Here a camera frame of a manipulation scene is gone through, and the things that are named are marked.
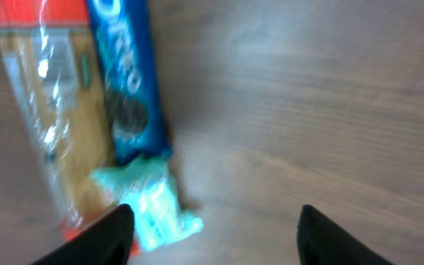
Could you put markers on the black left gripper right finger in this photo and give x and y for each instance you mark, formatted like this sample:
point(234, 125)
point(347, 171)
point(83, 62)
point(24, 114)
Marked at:
point(321, 241)

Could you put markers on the blue Oreo cookie pack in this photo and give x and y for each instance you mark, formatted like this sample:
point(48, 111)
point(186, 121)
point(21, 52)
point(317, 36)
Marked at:
point(132, 100)

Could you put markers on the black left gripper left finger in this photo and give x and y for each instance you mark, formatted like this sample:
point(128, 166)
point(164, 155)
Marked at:
point(109, 241)

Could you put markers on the teal snack packet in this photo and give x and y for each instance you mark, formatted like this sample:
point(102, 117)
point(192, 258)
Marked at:
point(149, 188)

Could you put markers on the red snack packet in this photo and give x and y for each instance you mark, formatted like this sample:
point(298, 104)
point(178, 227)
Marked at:
point(49, 53)

